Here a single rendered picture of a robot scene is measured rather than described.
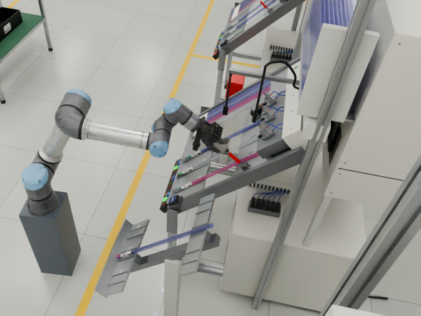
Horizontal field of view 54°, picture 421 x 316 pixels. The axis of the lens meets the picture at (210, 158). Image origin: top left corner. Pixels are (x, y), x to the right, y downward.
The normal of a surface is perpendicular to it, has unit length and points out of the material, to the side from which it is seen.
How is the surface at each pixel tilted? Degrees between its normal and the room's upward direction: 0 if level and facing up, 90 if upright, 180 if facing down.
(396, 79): 90
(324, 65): 90
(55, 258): 90
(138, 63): 0
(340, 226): 0
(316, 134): 90
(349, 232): 0
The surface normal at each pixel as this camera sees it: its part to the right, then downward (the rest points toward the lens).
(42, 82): 0.09, -0.70
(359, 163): -0.18, 0.68
